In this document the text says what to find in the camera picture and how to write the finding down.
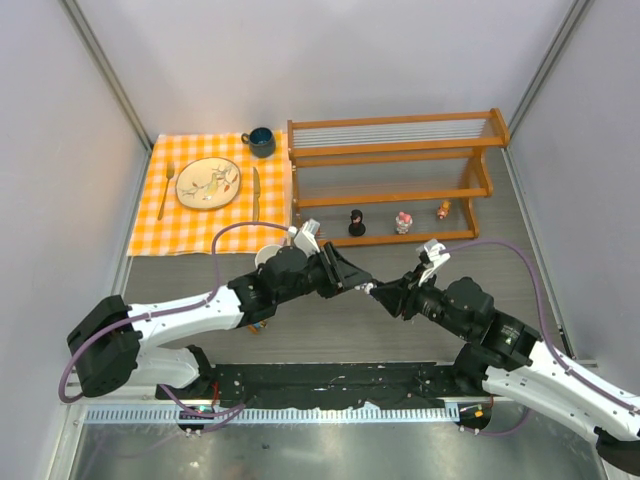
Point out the Winnie the Pooh figurine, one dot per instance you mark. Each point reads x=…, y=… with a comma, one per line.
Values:
x=444, y=209

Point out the yellow minion figurine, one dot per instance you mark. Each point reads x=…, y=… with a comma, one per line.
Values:
x=256, y=328

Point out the pink My Melody figurine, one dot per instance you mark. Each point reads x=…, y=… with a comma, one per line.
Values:
x=403, y=223

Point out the orange checkered cloth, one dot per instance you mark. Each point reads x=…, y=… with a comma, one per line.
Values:
x=226, y=230

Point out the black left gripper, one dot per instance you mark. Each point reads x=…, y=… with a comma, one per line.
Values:
x=329, y=270

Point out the gold knife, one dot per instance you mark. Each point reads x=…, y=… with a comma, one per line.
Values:
x=256, y=195

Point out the gold fork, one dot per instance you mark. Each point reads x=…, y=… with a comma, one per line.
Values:
x=169, y=174

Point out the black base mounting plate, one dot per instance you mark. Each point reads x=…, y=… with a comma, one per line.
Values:
x=337, y=386

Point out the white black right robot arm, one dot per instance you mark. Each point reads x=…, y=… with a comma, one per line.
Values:
x=505, y=357

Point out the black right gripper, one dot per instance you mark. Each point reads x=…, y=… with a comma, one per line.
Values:
x=409, y=296

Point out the dark blue mug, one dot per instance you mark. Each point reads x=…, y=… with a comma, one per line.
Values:
x=260, y=141

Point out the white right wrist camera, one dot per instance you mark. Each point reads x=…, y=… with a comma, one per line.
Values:
x=433, y=257

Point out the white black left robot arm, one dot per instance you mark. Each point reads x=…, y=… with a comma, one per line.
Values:
x=118, y=344

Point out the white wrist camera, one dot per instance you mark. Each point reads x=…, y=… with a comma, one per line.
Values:
x=433, y=257
x=304, y=237

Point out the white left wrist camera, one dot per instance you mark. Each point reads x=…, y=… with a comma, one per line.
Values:
x=304, y=237

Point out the black haired girl figurine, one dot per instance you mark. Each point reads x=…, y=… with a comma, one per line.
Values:
x=356, y=227

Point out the orange wooden shelf rack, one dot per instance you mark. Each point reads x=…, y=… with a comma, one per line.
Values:
x=386, y=165

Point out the pink mug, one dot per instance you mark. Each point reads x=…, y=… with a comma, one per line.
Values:
x=266, y=253

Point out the black purple Kuromi figurine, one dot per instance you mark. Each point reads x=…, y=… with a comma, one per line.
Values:
x=366, y=288

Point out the decorated ceramic plate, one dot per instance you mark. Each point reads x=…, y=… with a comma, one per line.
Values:
x=208, y=184

